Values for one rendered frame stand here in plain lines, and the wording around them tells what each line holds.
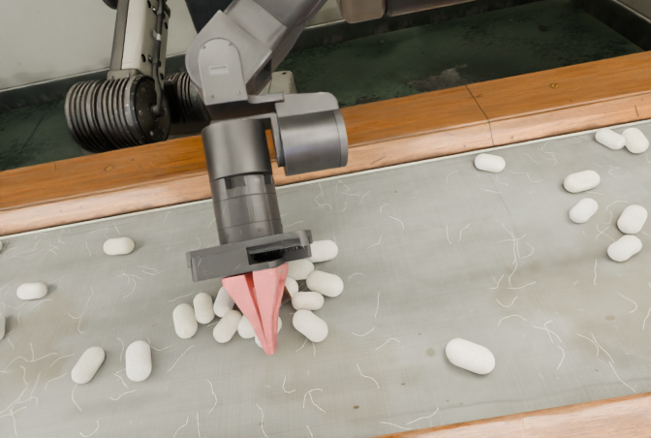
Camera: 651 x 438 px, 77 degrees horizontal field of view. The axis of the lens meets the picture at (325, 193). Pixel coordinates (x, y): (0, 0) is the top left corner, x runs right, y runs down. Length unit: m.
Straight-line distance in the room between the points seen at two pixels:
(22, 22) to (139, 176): 2.19
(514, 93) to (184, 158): 0.45
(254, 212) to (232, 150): 0.06
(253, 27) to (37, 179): 0.42
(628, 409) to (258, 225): 0.30
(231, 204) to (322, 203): 0.17
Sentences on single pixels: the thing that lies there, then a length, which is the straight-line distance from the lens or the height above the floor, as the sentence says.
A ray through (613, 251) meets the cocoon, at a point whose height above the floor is 0.75.
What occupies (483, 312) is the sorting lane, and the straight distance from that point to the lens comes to 0.42.
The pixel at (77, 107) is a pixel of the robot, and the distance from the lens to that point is 0.79.
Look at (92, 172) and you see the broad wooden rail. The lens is 0.65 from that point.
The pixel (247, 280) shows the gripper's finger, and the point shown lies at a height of 0.82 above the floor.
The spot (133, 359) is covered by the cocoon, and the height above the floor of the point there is 0.76.
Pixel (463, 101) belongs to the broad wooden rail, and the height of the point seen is 0.76.
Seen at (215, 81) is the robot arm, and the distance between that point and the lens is 0.36.
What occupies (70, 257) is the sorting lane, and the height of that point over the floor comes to 0.74.
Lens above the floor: 1.10
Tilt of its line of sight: 45 degrees down
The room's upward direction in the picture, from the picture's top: 12 degrees counter-clockwise
